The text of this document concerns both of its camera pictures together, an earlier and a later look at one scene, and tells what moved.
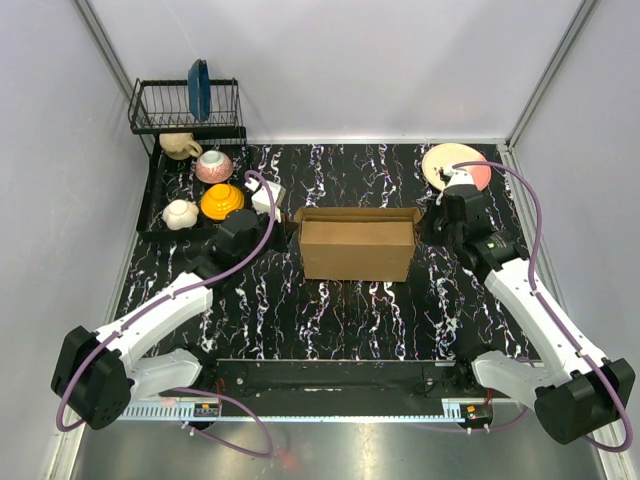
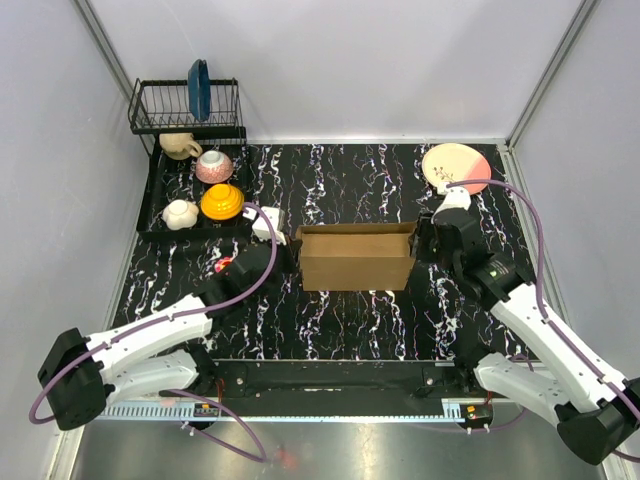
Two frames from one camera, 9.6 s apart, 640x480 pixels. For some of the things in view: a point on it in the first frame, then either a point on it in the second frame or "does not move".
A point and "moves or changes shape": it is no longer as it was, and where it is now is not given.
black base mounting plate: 336,388 does not move
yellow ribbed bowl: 220,199 does not move
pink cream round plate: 445,155 does not move
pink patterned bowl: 214,167 does not move
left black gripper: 284,230 → 291,252
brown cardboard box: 358,243 moves or changes shape
